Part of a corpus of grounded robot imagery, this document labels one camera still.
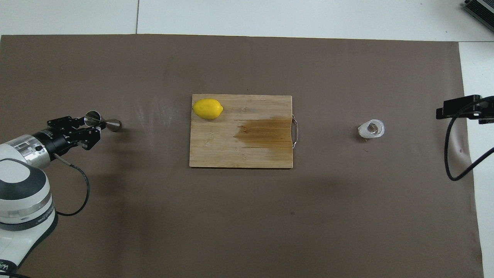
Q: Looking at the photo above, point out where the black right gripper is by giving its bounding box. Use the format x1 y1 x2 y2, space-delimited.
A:
436 95 494 125

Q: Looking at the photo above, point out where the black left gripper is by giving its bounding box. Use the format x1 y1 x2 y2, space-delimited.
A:
33 115 107 155

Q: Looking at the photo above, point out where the steel double jigger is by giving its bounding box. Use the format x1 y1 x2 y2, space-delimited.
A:
85 111 122 132

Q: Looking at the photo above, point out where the frosted clear glass cup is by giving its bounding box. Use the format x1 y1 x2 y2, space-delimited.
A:
357 119 385 139

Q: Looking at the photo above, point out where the grey ribbed metal device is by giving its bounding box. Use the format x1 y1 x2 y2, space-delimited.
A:
463 0 494 22

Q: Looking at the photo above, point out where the yellow lemon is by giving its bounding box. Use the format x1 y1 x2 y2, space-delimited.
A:
193 98 224 120

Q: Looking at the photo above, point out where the brown paper table mat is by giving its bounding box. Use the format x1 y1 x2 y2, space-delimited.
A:
0 34 485 278

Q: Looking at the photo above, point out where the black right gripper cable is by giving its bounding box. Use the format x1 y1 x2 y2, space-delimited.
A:
444 96 494 181

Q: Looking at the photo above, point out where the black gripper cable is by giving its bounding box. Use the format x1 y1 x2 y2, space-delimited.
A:
444 96 494 181
54 153 90 217

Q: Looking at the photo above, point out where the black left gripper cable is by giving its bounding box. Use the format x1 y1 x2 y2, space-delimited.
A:
54 153 90 217

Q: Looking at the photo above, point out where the wooden cutting board, metal handle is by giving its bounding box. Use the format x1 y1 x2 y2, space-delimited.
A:
189 94 299 169

